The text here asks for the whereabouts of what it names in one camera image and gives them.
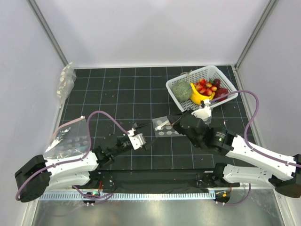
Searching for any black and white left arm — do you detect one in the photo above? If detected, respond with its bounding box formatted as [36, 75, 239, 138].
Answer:
[15, 127, 154, 202]

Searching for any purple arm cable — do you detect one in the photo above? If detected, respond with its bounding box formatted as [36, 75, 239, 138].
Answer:
[15, 111, 132, 201]
[208, 90, 301, 169]

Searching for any white plastic basket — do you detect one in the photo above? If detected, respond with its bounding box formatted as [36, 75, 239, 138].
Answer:
[166, 65, 238, 112]

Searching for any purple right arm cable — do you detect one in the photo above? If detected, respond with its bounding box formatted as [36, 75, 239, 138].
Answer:
[208, 90, 301, 169]

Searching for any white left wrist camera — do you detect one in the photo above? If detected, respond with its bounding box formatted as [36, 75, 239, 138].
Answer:
[127, 128, 147, 150]

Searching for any yellow banana bunch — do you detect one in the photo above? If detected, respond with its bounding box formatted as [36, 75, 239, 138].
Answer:
[190, 83, 215, 105]

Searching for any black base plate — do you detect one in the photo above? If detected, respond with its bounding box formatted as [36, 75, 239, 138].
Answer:
[96, 169, 240, 194]

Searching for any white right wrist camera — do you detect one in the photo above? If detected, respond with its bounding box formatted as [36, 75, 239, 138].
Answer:
[191, 99, 212, 124]

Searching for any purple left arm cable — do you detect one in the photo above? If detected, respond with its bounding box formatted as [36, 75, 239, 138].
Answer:
[15, 111, 132, 201]

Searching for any aluminium corner post right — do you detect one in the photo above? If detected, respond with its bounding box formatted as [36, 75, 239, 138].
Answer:
[234, 0, 278, 71]

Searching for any green netted melon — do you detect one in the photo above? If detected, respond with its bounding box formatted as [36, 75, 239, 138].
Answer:
[171, 81, 192, 102]

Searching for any red lychee cluster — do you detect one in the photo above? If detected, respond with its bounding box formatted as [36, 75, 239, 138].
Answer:
[194, 79, 217, 96]

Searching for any aluminium corner post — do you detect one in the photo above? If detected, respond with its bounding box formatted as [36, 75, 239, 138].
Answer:
[234, 0, 278, 71]
[27, 0, 68, 66]

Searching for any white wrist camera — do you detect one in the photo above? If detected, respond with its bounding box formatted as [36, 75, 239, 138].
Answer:
[191, 99, 212, 124]
[127, 128, 147, 150]

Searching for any white slotted cable duct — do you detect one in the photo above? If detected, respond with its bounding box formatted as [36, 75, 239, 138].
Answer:
[39, 190, 215, 201]

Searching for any aluminium corner post left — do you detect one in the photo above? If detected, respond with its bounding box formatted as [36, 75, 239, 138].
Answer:
[27, 0, 68, 66]

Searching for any clear bag of snacks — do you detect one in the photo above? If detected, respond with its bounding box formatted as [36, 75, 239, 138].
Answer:
[56, 62, 77, 108]

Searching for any clear dotted zip bag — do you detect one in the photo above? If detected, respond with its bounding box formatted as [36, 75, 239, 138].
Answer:
[152, 116, 182, 137]

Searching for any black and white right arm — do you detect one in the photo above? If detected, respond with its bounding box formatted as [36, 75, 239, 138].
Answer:
[167, 111, 301, 198]

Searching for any small dark red fruit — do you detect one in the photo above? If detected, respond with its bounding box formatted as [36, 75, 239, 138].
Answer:
[213, 79, 221, 89]

